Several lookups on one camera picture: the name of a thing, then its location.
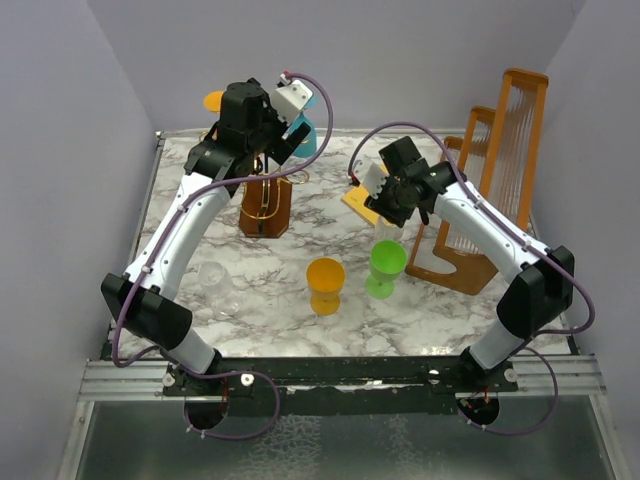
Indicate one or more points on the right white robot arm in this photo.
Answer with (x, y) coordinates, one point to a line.
(539, 277)

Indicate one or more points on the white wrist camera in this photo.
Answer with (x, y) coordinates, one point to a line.
(290, 98)
(371, 176)

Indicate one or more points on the gold wire wine glass rack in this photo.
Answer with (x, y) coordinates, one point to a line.
(266, 206)

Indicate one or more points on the aluminium frame rail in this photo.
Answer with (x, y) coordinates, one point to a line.
(575, 375)

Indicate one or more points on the green plastic goblet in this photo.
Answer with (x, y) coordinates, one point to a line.
(387, 261)

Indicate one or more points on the orange plastic goblet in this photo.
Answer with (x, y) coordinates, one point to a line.
(212, 101)
(325, 278)

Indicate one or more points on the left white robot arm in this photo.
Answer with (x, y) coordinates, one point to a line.
(251, 122)

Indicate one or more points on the wooden string harp rack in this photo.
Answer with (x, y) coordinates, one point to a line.
(498, 154)

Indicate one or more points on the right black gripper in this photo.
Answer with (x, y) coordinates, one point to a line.
(379, 206)

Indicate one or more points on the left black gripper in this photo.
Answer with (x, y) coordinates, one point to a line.
(279, 146)

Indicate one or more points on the blue plastic goblet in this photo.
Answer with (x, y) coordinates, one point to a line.
(308, 145)

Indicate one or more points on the yellow booklet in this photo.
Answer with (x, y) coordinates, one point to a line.
(356, 199)

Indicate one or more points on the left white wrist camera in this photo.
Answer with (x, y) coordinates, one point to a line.
(290, 98)

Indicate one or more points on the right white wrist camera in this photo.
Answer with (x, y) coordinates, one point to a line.
(371, 176)

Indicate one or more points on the clear wine glass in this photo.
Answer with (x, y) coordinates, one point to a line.
(218, 288)
(384, 230)

